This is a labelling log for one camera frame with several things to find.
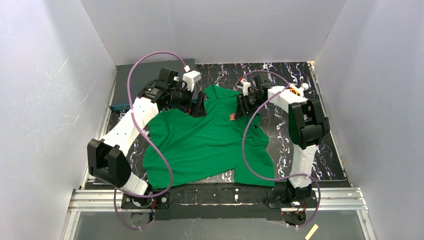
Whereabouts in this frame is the yellow tape strip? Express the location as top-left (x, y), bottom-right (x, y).
top-left (304, 224), bottom-right (319, 240)

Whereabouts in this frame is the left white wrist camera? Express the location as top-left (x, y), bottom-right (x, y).
top-left (182, 65), bottom-right (202, 92)

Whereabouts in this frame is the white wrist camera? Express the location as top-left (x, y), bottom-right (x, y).
top-left (182, 65), bottom-right (202, 92)
top-left (236, 78), bottom-right (251, 96)

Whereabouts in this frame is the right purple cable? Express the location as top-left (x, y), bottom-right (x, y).
top-left (240, 69), bottom-right (322, 229)

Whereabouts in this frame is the orange white toy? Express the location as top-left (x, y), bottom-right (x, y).
top-left (289, 83), bottom-right (310, 97)

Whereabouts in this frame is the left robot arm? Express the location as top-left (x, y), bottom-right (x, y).
top-left (87, 68), bottom-right (206, 197)

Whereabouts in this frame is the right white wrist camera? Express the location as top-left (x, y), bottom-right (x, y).
top-left (236, 78), bottom-right (251, 96)

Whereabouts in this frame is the grey network switch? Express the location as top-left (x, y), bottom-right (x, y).
top-left (109, 60), bottom-right (184, 111)

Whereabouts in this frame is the green polo shirt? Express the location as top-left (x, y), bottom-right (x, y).
top-left (143, 85), bottom-right (274, 189)

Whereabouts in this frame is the purple cable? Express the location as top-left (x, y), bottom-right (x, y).
top-left (113, 50), bottom-right (190, 231)
top-left (240, 69), bottom-right (322, 229)

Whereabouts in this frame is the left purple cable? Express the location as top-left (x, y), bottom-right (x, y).
top-left (113, 50), bottom-right (190, 231)

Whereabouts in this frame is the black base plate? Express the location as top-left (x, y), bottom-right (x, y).
top-left (117, 182), bottom-right (318, 221)

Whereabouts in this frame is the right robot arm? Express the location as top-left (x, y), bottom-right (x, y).
top-left (230, 74), bottom-right (330, 190)

